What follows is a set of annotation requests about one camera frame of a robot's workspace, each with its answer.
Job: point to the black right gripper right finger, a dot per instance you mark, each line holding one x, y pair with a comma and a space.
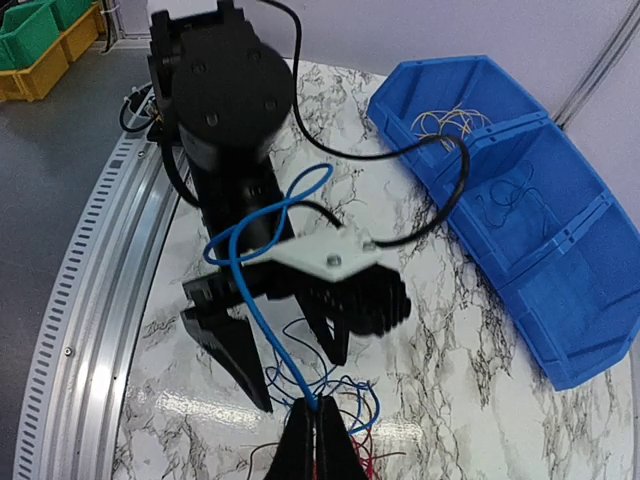
335, 456

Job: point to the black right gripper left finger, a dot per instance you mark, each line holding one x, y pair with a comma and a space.
293, 459

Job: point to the yellow storage bin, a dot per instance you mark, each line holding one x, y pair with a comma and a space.
34, 83

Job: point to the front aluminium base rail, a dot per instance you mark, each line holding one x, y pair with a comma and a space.
77, 379

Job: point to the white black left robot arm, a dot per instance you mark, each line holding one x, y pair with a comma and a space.
222, 95

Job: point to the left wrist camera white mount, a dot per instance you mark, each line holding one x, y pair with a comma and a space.
335, 269

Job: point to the blue three-compartment plastic bin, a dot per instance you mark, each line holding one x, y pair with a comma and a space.
535, 216

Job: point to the green storage bin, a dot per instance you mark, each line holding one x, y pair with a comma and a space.
30, 28

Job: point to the left aluminium frame post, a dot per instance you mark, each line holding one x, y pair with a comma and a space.
607, 59

